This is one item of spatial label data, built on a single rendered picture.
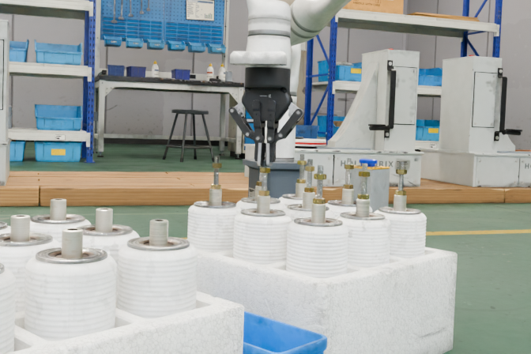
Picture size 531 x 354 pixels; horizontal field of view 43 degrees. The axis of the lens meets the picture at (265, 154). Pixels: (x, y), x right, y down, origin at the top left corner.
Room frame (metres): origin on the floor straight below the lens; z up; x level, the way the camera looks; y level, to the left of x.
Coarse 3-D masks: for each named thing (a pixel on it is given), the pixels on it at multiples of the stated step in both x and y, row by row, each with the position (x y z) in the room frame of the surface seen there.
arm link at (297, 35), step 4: (292, 20) 1.55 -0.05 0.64; (292, 24) 1.56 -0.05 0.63; (296, 24) 1.55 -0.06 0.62; (292, 28) 1.57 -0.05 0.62; (296, 28) 1.56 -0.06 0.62; (300, 28) 1.55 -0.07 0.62; (292, 32) 1.58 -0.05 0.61; (296, 32) 1.57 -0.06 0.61; (300, 32) 1.57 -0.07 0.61; (304, 32) 1.56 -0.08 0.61; (308, 32) 1.56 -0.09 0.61; (312, 32) 1.56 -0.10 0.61; (316, 32) 1.57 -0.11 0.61; (292, 36) 1.60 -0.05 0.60; (296, 36) 1.59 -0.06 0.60; (300, 36) 1.58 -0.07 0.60; (304, 36) 1.58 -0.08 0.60; (308, 36) 1.58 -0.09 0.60; (312, 36) 1.59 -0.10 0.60; (292, 40) 1.61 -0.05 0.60; (296, 40) 1.61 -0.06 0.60; (300, 40) 1.60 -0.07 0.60; (304, 40) 1.60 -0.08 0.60; (292, 44) 1.63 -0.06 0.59; (296, 44) 1.63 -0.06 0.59
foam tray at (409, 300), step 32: (224, 256) 1.11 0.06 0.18; (448, 256) 1.19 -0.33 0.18; (224, 288) 1.07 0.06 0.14; (256, 288) 1.02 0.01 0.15; (288, 288) 0.98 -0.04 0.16; (320, 288) 0.94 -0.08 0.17; (352, 288) 0.98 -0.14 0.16; (384, 288) 1.05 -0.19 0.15; (416, 288) 1.12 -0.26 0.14; (448, 288) 1.20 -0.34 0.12; (288, 320) 0.98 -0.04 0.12; (320, 320) 0.94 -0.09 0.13; (352, 320) 0.99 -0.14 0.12; (384, 320) 1.05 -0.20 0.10; (416, 320) 1.12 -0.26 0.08; (448, 320) 1.20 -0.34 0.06; (352, 352) 0.99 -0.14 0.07; (384, 352) 1.05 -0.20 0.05; (416, 352) 1.13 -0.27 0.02
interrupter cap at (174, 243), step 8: (128, 240) 0.82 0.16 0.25; (136, 240) 0.83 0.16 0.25; (144, 240) 0.83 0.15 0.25; (168, 240) 0.84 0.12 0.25; (176, 240) 0.83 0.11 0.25; (184, 240) 0.83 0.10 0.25; (136, 248) 0.79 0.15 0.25; (144, 248) 0.78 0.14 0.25; (152, 248) 0.78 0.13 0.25; (160, 248) 0.78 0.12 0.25; (168, 248) 0.78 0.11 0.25; (176, 248) 0.79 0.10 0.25; (184, 248) 0.80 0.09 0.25
